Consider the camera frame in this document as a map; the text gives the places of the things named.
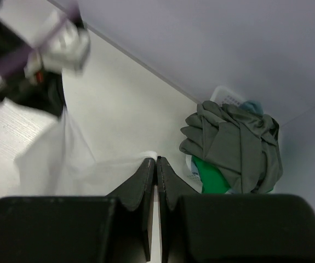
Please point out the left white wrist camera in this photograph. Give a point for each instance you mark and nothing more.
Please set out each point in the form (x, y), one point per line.
(62, 43)

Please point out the grey t shirt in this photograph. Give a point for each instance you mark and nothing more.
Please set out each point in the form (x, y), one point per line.
(242, 145)

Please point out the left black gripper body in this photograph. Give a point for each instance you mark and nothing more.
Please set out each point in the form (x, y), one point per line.
(43, 91)

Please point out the white plastic basket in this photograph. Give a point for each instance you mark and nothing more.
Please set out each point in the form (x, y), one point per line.
(221, 95)

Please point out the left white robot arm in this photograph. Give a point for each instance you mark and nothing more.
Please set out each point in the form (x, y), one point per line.
(13, 52)

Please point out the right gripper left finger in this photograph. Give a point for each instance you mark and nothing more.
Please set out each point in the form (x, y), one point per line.
(112, 228)

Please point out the teal cloth in basket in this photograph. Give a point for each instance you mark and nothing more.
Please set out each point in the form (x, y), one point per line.
(252, 106)

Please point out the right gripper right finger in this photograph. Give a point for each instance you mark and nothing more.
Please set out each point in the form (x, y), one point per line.
(231, 228)

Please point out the green t shirt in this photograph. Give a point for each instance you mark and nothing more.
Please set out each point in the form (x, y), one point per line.
(212, 178)

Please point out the white t shirt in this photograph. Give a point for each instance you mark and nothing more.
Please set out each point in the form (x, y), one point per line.
(60, 163)

